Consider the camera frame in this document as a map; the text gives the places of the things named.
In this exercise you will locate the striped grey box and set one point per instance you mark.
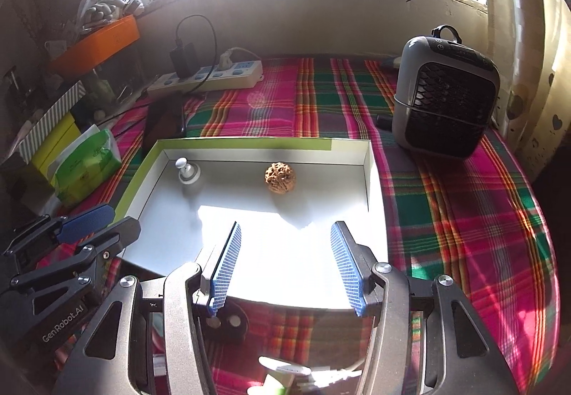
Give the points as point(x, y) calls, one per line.
point(32, 141)

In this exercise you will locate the black charger with cable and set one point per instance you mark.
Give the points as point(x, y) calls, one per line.
point(184, 57)

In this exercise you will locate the white power strip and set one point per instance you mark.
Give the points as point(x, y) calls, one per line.
point(241, 75)

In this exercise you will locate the orange tray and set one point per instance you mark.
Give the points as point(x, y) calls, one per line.
point(95, 49)

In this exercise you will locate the black smartphone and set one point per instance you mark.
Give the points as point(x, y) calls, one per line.
point(165, 120)

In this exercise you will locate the yellow cardboard box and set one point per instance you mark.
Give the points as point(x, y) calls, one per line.
point(64, 133)

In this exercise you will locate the small silver knob stand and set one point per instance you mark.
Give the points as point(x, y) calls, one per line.
point(188, 172)

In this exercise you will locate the green tissue pack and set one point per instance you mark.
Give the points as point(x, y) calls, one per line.
point(84, 165)

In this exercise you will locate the light brown walnut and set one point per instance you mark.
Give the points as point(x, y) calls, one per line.
point(280, 178)

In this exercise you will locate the grey portable fan heater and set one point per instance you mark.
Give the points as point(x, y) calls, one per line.
point(445, 95)

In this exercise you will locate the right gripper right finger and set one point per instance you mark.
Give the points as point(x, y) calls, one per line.
point(355, 263)

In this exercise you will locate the white plug in strip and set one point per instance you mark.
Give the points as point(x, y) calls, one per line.
point(225, 61)

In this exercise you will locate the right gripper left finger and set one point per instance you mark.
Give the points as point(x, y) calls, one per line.
point(217, 273)

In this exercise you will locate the plastic bags pile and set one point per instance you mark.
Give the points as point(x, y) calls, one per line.
point(92, 15)

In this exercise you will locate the white shallow cardboard box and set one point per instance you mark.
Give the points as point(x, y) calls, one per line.
point(285, 257)

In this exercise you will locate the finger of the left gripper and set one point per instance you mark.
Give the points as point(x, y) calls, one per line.
point(109, 242)
point(82, 225)

